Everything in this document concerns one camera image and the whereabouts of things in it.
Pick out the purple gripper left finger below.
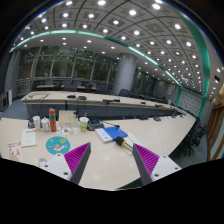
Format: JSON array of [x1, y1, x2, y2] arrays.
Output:
[[41, 142, 92, 185]]

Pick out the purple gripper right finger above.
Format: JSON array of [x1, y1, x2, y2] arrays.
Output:
[[132, 143, 182, 187]]

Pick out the colourful sticker sheet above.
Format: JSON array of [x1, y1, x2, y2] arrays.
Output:
[[57, 127, 77, 136]]

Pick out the black and yellow microphone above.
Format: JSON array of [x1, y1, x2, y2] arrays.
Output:
[[115, 136, 133, 152]]

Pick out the white paper cup green band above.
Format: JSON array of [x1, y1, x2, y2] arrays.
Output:
[[79, 117, 89, 132]]

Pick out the blue book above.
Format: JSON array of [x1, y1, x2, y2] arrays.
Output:
[[96, 127, 128, 143]]

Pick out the dark device box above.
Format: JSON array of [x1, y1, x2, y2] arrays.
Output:
[[87, 120, 104, 131]]

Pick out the white box sign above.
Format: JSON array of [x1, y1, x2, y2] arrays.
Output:
[[59, 110, 78, 127]]

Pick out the white jar with lid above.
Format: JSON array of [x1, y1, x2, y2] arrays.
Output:
[[41, 117, 50, 132]]

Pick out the white paper booklet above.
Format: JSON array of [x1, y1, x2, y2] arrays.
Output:
[[21, 129, 36, 147]]

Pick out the red bottle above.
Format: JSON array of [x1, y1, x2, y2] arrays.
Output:
[[49, 108, 57, 132]]

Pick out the black office chair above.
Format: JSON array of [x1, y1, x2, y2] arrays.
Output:
[[180, 118, 208, 155]]

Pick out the red and white leaflet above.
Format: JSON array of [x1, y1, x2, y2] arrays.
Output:
[[8, 142, 23, 162]]

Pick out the long conference desk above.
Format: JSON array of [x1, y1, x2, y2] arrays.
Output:
[[22, 91, 186, 119]]

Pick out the grey round pillar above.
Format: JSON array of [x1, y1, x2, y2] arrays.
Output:
[[112, 53, 137, 95]]

